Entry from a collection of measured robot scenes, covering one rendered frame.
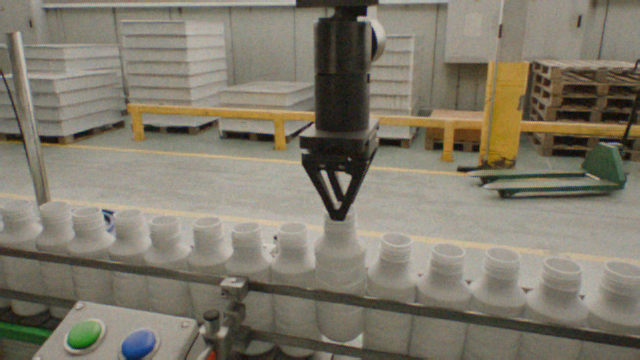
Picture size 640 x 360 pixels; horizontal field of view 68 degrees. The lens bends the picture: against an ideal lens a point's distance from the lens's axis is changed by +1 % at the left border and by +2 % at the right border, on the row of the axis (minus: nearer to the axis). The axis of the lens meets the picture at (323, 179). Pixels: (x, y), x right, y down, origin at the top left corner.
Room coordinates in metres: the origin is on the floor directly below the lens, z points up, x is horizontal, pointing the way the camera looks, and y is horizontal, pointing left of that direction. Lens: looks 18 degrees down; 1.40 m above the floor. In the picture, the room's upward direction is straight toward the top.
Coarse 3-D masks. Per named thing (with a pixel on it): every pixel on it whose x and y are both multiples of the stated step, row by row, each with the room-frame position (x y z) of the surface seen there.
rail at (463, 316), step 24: (72, 264) 0.56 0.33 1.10; (96, 264) 0.55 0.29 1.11; (120, 264) 0.54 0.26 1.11; (0, 288) 0.59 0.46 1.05; (264, 288) 0.49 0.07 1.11; (288, 288) 0.48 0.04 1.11; (528, 288) 0.48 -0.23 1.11; (408, 312) 0.44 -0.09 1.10; (432, 312) 0.44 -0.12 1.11; (456, 312) 0.43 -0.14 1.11; (264, 336) 0.49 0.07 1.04; (288, 336) 0.48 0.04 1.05; (576, 336) 0.40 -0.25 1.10; (600, 336) 0.40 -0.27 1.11; (624, 336) 0.39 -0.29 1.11
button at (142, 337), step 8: (128, 336) 0.38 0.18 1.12; (136, 336) 0.38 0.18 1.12; (144, 336) 0.38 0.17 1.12; (152, 336) 0.38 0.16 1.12; (128, 344) 0.37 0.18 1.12; (136, 344) 0.37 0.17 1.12; (144, 344) 0.37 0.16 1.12; (152, 344) 0.37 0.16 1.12; (128, 352) 0.36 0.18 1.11; (136, 352) 0.36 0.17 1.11; (144, 352) 0.36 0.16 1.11
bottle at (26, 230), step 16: (16, 208) 0.60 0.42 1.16; (16, 224) 0.60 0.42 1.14; (32, 224) 0.62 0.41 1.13; (0, 240) 0.59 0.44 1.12; (16, 240) 0.59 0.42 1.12; (32, 240) 0.60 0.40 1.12; (16, 272) 0.59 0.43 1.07; (32, 272) 0.60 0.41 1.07; (16, 288) 0.59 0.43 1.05; (32, 288) 0.59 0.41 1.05; (16, 304) 0.59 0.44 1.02; (32, 304) 0.59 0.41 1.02
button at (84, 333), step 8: (88, 320) 0.40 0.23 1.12; (72, 328) 0.39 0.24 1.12; (80, 328) 0.39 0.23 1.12; (88, 328) 0.39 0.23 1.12; (96, 328) 0.39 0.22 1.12; (72, 336) 0.38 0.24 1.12; (80, 336) 0.38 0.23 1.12; (88, 336) 0.38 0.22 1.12; (96, 336) 0.39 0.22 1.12; (72, 344) 0.38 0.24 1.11; (80, 344) 0.38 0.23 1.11; (88, 344) 0.38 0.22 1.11
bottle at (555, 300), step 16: (544, 272) 0.44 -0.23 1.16; (560, 272) 0.42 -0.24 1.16; (576, 272) 0.42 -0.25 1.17; (544, 288) 0.43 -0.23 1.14; (560, 288) 0.42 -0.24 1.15; (576, 288) 0.42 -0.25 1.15; (528, 304) 0.44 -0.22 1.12; (544, 304) 0.42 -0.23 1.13; (560, 304) 0.42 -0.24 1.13; (576, 304) 0.42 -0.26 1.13; (544, 320) 0.42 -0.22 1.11; (560, 320) 0.41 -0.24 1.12; (576, 320) 0.41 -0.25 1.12; (528, 336) 0.43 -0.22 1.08; (544, 336) 0.41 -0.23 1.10; (528, 352) 0.43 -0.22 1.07; (544, 352) 0.41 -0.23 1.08; (560, 352) 0.41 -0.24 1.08; (576, 352) 0.41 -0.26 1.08
